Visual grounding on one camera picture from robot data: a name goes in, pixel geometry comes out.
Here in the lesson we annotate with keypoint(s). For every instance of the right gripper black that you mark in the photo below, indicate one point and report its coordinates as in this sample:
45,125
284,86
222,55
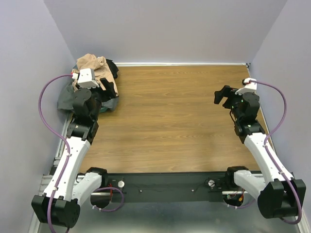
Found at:
219,94

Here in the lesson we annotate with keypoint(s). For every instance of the grey t shirt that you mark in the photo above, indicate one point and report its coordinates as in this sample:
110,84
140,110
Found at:
65,99

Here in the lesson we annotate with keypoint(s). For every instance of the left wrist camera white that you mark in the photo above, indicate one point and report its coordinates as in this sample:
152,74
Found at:
87,79

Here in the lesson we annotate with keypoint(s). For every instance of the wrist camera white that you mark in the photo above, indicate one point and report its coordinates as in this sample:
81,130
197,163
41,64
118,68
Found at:
249,85
87,79

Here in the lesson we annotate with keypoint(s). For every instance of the beige t shirt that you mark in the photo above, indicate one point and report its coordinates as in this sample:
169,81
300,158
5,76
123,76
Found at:
100,67

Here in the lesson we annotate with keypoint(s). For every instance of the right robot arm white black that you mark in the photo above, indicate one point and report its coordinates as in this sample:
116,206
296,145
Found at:
278,194

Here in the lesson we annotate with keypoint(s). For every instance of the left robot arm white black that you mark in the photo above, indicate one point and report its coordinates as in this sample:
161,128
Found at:
61,201

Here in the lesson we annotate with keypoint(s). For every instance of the teal plastic basket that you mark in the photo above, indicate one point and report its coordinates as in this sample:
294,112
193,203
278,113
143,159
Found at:
104,109

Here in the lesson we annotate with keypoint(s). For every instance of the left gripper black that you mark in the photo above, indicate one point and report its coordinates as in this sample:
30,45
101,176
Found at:
109,86

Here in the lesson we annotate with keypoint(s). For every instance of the black t shirt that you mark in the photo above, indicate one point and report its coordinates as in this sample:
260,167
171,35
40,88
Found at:
113,68

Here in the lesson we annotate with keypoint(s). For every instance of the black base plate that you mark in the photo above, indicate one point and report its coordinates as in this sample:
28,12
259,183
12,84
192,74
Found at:
173,186

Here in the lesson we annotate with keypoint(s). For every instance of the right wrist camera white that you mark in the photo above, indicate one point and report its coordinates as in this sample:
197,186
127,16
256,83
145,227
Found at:
249,85

